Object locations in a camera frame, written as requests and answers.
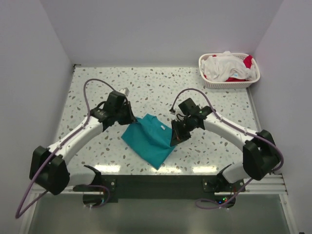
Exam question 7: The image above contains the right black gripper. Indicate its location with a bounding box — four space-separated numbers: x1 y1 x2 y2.
170 117 195 147

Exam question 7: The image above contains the teal t-shirt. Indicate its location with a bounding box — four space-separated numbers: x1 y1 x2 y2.
121 114 174 170

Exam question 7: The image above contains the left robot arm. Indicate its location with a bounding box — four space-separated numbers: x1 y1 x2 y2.
29 88 136 195

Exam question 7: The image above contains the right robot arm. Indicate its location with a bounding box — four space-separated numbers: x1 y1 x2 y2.
170 98 282 192

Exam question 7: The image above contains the white t-shirt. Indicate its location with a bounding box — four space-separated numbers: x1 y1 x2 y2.
200 50 258 82

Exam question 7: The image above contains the white laundry basket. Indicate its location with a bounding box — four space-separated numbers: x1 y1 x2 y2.
198 51 260 89

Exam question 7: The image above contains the red t-shirt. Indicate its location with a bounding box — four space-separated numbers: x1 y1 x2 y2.
207 55 254 83

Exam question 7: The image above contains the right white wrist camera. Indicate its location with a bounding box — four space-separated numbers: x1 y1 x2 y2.
169 109 185 121

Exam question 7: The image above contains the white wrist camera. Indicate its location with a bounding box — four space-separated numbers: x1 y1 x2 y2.
169 109 185 121
119 88 130 97

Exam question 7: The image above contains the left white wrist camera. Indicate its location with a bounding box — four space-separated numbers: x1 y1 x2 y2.
119 88 130 97

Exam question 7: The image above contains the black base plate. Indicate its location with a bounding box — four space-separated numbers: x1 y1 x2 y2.
73 175 246 206

